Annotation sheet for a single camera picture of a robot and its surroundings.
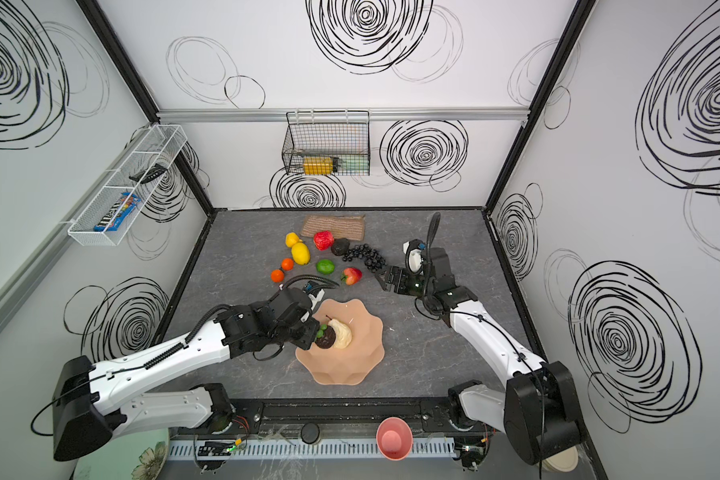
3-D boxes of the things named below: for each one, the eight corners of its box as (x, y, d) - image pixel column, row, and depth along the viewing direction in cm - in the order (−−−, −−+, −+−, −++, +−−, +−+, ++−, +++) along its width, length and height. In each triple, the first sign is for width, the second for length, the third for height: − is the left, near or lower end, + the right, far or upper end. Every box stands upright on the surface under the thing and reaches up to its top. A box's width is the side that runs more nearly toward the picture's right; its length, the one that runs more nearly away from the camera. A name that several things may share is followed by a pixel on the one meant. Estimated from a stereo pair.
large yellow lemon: (291, 265, 104) (289, 258, 101) (294, 249, 109) (292, 242, 106) (309, 265, 104) (307, 258, 101) (311, 249, 109) (310, 242, 106)
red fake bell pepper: (313, 250, 108) (312, 243, 105) (315, 237, 112) (314, 230, 109) (333, 250, 108) (332, 243, 105) (334, 237, 112) (333, 230, 109)
